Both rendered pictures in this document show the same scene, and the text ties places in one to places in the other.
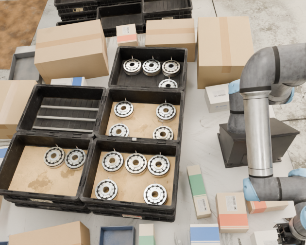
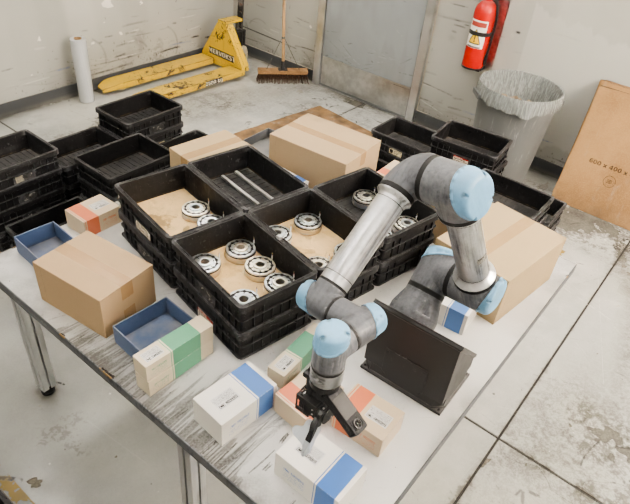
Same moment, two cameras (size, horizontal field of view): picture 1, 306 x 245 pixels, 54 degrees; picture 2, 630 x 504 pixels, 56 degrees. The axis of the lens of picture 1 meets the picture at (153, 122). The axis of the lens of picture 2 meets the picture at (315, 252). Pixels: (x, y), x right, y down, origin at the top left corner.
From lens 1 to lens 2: 1.02 m
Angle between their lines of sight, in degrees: 29
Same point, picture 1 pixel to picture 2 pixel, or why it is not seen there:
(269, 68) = (413, 166)
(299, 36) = not seen: outside the picture
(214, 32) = (498, 224)
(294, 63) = (439, 173)
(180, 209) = (261, 359)
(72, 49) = (320, 145)
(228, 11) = (624, 294)
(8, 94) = (220, 143)
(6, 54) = not seen: hidden behind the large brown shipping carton
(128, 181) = (235, 277)
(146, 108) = (333, 240)
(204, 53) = not seen: hidden behind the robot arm
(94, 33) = (359, 147)
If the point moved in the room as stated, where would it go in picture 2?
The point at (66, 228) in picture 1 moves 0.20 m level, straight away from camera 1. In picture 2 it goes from (135, 260) to (133, 225)
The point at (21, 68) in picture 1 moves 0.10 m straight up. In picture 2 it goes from (262, 145) to (263, 127)
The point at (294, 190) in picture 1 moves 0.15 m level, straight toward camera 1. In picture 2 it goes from (343, 311) to (275, 306)
